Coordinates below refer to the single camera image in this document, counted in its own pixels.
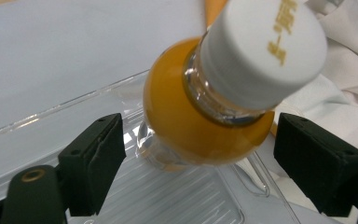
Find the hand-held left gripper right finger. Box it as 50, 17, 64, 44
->
273, 112, 358, 217

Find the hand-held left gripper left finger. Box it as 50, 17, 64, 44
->
57, 112, 127, 217

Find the white printed tote bag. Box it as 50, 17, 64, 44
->
204, 0, 358, 220

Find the clear plastic tray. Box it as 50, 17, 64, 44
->
0, 69, 304, 224

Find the orange bottle with white cap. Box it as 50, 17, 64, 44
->
135, 0, 329, 173

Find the light blue table mat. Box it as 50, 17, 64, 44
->
0, 0, 209, 136

